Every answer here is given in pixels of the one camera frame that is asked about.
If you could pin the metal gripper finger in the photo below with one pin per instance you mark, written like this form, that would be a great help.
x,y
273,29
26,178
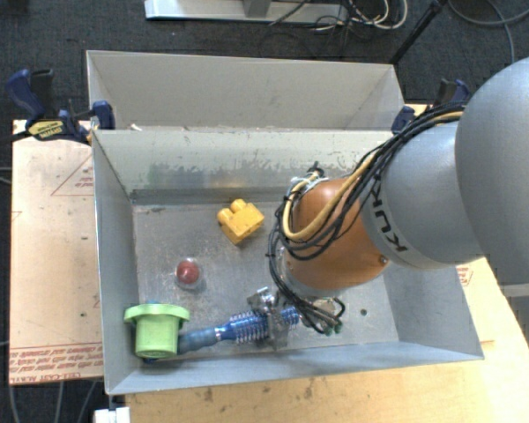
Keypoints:
x,y
260,299
278,335

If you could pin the red ball in clear dome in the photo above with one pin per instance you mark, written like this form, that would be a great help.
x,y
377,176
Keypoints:
x,y
188,272

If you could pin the yellow toy building block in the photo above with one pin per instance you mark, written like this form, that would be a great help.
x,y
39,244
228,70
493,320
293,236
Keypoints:
x,y
241,223

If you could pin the brown cardboard board red print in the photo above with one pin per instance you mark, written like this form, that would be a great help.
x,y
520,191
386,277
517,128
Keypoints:
x,y
53,245

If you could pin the green flanged plastic cylinder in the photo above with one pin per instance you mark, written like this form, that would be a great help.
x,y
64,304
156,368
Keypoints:
x,y
155,333

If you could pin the blue tool with metal spring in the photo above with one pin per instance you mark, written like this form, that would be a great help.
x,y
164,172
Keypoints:
x,y
203,339

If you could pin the grey metal bin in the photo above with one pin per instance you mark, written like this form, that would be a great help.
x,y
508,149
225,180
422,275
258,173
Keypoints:
x,y
229,104

